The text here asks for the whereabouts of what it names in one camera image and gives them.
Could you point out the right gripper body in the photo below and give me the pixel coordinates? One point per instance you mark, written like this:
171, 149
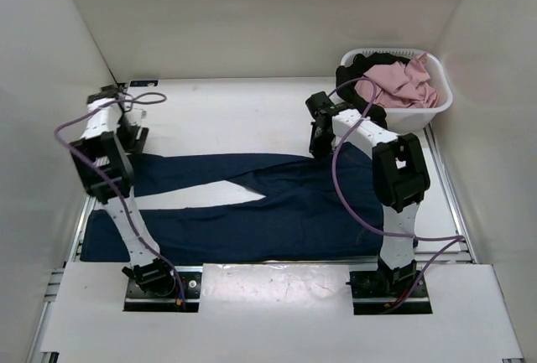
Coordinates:
321, 144

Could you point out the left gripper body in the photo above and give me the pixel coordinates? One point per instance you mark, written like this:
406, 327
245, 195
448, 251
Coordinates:
131, 132

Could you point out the dark blue denim trousers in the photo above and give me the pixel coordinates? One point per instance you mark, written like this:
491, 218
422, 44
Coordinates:
305, 212

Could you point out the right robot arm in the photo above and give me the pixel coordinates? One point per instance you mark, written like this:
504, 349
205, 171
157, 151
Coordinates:
400, 180

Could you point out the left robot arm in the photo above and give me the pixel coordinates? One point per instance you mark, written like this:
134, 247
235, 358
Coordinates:
113, 132

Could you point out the dark label sticker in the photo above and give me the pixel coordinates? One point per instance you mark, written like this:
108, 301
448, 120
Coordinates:
143, 83

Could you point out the pink garment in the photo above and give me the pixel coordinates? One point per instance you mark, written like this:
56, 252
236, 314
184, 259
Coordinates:
400, 85

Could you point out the white laundry basket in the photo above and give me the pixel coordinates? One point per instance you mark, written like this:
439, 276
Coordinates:
357, 61

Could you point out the white foam cover board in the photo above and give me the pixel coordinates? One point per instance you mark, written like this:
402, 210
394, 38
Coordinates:
291, 313

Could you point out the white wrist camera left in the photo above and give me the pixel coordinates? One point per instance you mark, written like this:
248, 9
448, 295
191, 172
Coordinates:
136, 117

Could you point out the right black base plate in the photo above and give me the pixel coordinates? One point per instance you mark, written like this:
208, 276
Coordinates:
374, 294

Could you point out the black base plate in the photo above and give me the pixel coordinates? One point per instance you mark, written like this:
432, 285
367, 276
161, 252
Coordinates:
374, 294
137, 300

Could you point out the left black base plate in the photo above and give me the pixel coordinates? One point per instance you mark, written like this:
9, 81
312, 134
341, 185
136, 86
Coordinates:
137, 300

